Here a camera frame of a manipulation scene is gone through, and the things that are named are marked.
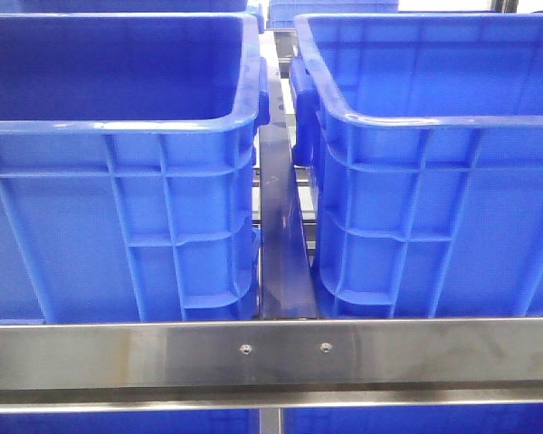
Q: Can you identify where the blue plastic bin at left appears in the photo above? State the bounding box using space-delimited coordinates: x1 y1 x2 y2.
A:
292 13 543 318

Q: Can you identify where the blue plastic bin with buttons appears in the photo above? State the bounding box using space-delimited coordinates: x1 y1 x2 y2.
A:
0 14 269 325

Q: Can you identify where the stainless steel rack rail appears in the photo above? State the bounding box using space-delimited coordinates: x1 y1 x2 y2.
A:
0 317 543 413

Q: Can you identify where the steel divider bar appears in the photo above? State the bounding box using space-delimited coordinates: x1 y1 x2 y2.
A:
259 74 319 319

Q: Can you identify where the distant blue crates row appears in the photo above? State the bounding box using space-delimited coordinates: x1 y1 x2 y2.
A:
20 0 543 30

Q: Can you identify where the blue bin lower shelf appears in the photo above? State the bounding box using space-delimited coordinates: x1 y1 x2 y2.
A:
0 404 543 433

